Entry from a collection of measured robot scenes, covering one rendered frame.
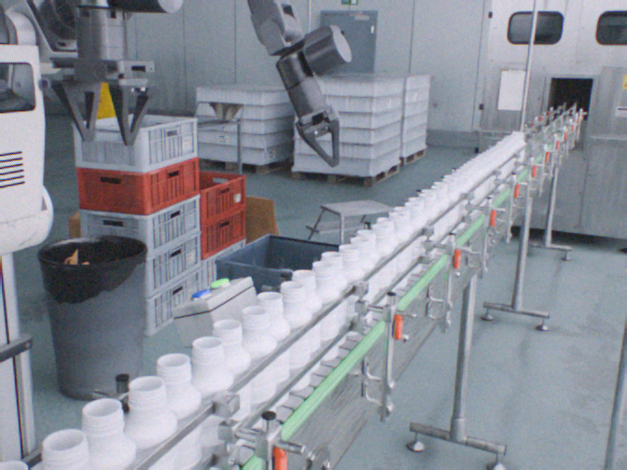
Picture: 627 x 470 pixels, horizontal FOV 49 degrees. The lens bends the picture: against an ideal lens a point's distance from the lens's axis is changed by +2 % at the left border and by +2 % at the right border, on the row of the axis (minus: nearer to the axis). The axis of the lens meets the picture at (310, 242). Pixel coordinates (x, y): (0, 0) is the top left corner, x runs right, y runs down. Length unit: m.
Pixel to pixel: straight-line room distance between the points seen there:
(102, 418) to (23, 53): 0.82
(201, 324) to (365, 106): 6.76
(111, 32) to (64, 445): 0.45
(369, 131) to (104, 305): 5.24
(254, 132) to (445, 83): 4.16
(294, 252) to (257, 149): 6.41
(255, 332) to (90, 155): 2.83
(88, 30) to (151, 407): 0.43
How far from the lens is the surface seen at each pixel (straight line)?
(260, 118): 8.41
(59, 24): 1.50
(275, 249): 2.13
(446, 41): 11.60
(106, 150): 3.63
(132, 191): 3.61
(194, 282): 4.15
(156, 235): 3.69
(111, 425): 0.72
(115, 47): 0.86
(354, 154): 7.87
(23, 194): 1.38
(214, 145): 8.80
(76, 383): 3.21
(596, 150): 5.81
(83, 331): 3.07
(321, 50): 1.19
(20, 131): 1.36
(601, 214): 5.89
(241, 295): 1.17
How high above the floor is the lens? 1.51
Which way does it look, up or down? 16 degrees down
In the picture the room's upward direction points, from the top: 1 degrees clockwise
